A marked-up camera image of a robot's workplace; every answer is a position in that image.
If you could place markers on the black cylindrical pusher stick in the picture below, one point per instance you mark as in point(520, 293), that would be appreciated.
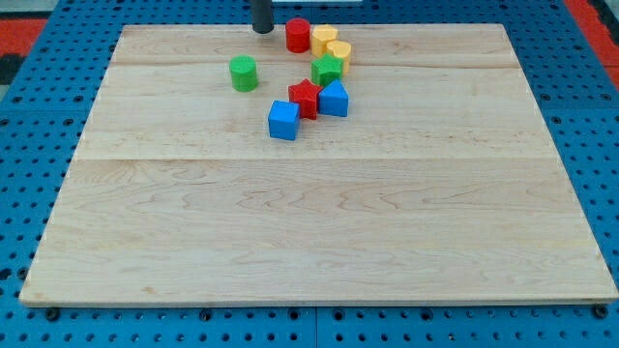
point(262, 16)

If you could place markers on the yellow hexagon block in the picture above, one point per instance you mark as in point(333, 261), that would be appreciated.
point(320, 36)

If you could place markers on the red cylinder block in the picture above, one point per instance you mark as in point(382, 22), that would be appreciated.
point(297, 35)

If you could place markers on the green cylinder block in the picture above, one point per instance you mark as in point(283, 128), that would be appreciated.
point(243, 72)

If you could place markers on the green star block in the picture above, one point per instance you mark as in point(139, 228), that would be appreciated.
point(325, 69)

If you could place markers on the yellow heart block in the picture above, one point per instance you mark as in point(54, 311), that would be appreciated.
point(342, 50)

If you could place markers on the red star block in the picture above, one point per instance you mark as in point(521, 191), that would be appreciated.
point(306, 94)

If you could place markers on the blue cube block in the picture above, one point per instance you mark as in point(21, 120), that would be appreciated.
point(284, 120)

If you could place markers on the blue triangle block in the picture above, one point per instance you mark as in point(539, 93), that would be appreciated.
point(333, 100)

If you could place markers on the light wooden board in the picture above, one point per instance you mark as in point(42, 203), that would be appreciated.
point(442, 185)

